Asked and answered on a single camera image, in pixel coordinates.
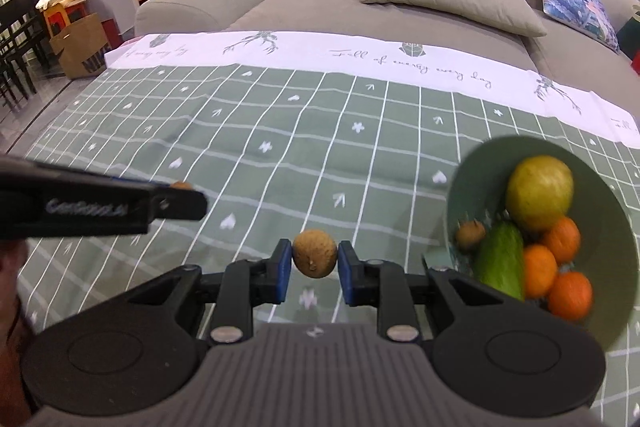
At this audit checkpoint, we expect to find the orange mandarin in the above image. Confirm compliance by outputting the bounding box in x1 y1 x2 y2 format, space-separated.
547 271 594 320
522 244 558 299
540 216 582 264

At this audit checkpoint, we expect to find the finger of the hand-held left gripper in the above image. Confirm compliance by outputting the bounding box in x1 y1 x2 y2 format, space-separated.
148 187 209 222

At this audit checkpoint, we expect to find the green checked tablecloth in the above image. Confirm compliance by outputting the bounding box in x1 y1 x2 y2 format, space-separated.
17 31 640 427

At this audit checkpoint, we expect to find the yellow-green pear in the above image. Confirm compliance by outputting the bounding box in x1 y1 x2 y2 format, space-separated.
505 155 575 234

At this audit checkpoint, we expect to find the green cucumber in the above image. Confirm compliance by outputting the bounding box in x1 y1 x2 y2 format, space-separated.
472 222 526 302

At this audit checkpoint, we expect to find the dark wooden chair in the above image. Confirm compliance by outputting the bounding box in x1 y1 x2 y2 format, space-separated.
0 0 51 110

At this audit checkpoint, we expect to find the green colander bowl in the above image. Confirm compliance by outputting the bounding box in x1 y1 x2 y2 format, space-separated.
446 135 640 353

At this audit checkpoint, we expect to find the red and yellow stool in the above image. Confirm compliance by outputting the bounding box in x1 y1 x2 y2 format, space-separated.
42 4 88 38

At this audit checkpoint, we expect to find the cardboard box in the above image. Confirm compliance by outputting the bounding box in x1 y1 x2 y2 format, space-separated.
49 12 112 80

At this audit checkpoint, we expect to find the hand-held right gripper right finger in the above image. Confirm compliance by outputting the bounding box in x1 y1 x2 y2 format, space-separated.
338 240 503 343

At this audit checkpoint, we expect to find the beige sofa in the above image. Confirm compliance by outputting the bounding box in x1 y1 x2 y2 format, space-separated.
135 0 640 108

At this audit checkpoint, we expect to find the blue printed pillow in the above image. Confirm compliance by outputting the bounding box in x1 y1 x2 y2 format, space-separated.
532 0 621 54

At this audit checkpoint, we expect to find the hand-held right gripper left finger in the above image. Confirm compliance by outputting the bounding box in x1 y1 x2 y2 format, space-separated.
117 238 293 344

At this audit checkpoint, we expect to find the person's left hand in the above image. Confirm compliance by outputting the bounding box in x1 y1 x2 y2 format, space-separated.
0 240 27 304

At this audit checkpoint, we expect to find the green box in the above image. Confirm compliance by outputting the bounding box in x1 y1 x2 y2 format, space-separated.
616 4 640 58

